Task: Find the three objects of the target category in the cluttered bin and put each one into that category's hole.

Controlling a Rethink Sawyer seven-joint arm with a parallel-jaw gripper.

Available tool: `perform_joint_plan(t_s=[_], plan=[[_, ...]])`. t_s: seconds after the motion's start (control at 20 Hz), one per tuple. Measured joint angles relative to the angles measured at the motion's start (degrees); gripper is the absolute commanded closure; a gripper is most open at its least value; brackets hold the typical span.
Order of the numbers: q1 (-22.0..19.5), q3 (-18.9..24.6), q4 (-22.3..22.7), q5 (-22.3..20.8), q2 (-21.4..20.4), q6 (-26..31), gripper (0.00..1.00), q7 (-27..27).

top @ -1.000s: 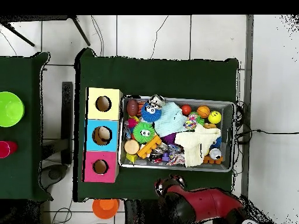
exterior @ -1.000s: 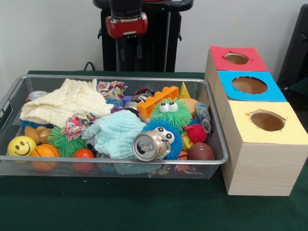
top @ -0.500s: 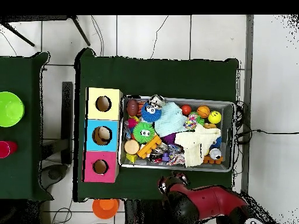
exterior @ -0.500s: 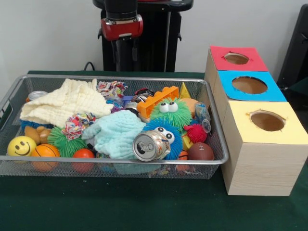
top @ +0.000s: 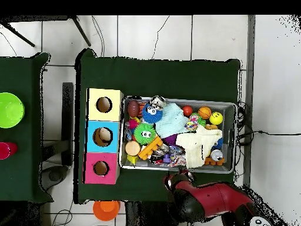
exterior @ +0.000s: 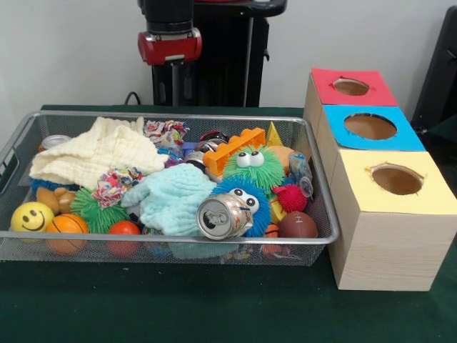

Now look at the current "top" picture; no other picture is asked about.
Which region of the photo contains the wooden box with three holes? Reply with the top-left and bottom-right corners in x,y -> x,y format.
82,88 -> 125,185

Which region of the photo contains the clear mesh bin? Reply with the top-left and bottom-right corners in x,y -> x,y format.
118,95 -> 238,174

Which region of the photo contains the green spiky toy with eyes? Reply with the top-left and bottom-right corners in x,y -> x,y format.
133,122 -> 157,145

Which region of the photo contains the blue spiky toy with eyes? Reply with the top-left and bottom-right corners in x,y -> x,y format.
141,102 -> 163,124

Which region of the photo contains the light blue cloth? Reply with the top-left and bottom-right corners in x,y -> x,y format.
155,102 -> 189,139

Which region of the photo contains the orange toothed toy block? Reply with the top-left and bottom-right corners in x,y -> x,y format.
138,135 -> 163,161

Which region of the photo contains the crushed silver drink can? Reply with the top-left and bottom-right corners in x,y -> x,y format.
149,95 -> 168,111

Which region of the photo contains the brown toy football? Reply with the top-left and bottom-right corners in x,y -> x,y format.
127,100 -> 141,118

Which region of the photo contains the small red-orange ball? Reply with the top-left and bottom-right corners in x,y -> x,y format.
182,105 -> 194,118

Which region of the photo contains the dark green table cloth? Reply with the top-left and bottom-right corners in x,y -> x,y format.
0,52 -> 53,204
73,48 -> 242,208

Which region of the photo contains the cream cloth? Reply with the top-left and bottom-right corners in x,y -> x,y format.
175,124 -> 223,170

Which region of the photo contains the orange toy basketball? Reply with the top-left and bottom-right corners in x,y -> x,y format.
198,106 -> 212,120

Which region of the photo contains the yellow smiley ball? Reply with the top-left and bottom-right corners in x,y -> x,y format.
209,111 -> 223,126

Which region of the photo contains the black flat stand bar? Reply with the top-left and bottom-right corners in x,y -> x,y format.
61,82 -> 74,167

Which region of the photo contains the orange plastic cup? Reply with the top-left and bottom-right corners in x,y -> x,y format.
92,200 -> 121,221

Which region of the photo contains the grey round stand base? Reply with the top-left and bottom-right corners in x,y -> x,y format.
41,165 -> 69,191

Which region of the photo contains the black tripod stand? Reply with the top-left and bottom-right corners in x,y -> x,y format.
0,15 -> 92,48

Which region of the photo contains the lime green plastic bowl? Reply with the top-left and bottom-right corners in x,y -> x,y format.
0,92 -> 25,129

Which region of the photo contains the pink-red plastic cup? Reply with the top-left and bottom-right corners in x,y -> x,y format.
0,142 -> 19,160

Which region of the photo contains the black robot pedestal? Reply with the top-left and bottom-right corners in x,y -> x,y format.
124,201 -> 176,226

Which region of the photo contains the black power cable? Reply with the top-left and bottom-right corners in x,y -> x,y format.
235,101 -> 301,147

